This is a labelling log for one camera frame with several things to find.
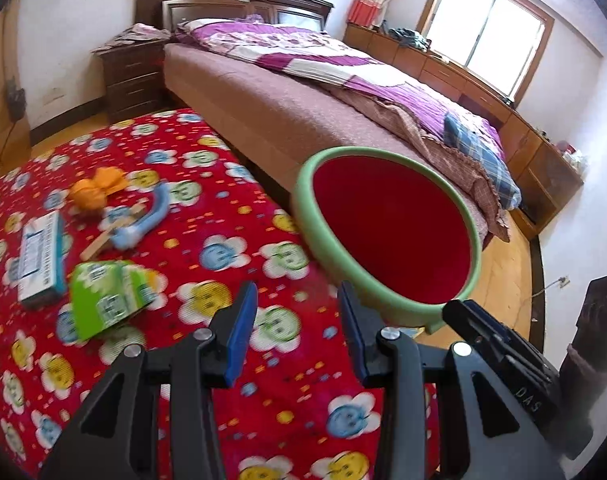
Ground wooden notched block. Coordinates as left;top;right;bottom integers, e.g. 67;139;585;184
80;203;146;261

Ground green carton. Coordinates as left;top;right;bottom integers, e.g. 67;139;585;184
70;260;158;340

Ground red bin with green rim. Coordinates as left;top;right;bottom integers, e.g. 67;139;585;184
291;146;481;333

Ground blue curved tube toy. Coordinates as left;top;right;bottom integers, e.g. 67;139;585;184
111;180;170;252

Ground white teal box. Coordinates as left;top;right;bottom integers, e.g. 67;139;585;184
18;210;67;310

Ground wooden window cabinet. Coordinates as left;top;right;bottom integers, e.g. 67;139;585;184
343;24;583;240

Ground red floral blanket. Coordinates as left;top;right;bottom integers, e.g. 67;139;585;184
0;107;443;480

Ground orange mesh ball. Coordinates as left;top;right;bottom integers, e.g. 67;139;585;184
68;167;128;214

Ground blue plaid cloth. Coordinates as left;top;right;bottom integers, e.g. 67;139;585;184
443;113;521;210

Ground window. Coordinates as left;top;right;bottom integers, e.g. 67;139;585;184
417;0;555;106

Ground black bag on wardrobe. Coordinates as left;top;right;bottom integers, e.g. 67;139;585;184
5;78;26;124

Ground dark wooden nightstand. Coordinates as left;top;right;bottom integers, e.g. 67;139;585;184
97;40;168;124

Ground green clothes on cabinet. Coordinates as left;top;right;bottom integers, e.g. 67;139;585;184
388;27;431;52

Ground bed with brown mattress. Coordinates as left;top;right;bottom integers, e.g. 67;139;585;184
163;30;510;240

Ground clothes on nightstand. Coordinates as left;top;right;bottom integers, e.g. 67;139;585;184
92;23;171;54

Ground purple white quilt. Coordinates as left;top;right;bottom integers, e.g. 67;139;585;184
177;18;504;157

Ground dark wooden headboard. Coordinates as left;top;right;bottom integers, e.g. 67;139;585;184
134;0;335;34

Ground wall power socket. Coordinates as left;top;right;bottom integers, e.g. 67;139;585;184
558;275;570;288

